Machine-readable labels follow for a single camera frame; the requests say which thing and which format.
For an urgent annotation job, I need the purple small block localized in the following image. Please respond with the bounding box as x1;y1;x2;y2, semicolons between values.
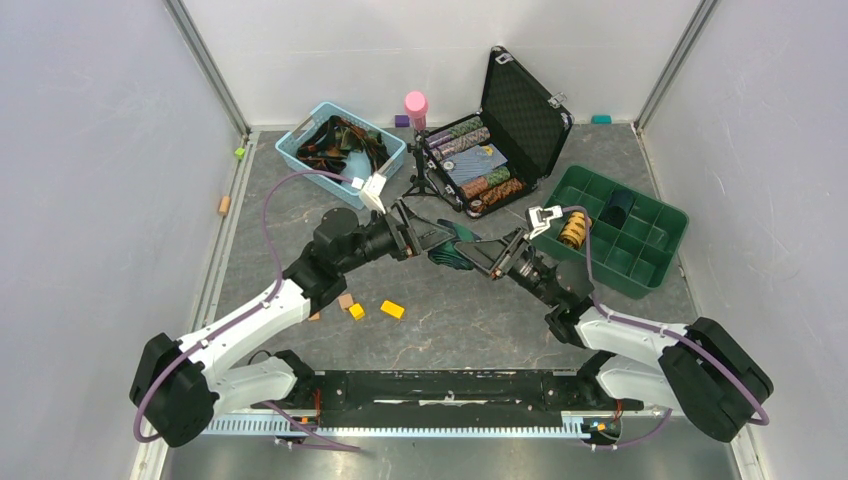
393;114;410;128

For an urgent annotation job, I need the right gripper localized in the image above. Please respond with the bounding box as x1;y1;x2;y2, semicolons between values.
453;226;560;309

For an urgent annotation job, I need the green compartment tray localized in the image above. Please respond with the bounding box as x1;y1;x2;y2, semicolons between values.
533;165;689;300

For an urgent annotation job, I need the rolled navy tie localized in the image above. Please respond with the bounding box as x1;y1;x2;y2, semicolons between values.
599;189;636;229

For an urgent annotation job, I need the teal small block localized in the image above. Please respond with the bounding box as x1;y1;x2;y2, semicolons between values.
591;115;612;125

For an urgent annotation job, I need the pink cylinder on tripod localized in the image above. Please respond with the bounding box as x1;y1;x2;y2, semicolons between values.
404;90;429;132

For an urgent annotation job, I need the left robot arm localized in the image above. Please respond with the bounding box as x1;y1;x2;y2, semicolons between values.
130;201;458;447

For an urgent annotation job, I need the black open carrying case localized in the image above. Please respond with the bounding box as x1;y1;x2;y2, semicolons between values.
423;45;573;218

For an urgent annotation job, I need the yellow rectangular block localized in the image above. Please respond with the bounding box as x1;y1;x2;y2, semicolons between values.
380;300;406;320

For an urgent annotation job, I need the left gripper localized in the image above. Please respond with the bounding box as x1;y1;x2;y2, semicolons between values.
337;197;454;274

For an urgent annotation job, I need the green navy striped tie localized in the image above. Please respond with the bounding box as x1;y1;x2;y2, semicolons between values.
427;219;481;271

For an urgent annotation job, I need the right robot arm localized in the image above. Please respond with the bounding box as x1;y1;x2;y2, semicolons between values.
454;229;775;442

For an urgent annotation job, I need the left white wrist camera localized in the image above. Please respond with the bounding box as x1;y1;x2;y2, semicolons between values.
351;173;387;214

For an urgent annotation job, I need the brown wooden block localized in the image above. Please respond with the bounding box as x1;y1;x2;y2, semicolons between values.
338;294;354;310

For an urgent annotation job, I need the black small tripod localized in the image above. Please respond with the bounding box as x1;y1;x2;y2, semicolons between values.
401;130;461;212

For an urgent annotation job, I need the aluminium slotted rail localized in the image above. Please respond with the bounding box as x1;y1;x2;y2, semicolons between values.
129;370;753;480

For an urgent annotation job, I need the small yellow cube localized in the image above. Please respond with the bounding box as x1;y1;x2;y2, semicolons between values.
348;303;366;321

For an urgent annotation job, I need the light blue perforated basket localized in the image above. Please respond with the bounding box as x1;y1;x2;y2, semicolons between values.
275;102;407;210

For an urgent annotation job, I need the orange block on rail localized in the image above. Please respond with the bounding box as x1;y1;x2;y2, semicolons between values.
217;196;231;216

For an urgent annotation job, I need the pile of dark ties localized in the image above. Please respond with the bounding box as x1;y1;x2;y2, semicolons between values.
295;115;391;185

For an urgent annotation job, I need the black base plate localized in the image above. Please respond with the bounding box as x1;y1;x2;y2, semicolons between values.
275;369;644;428

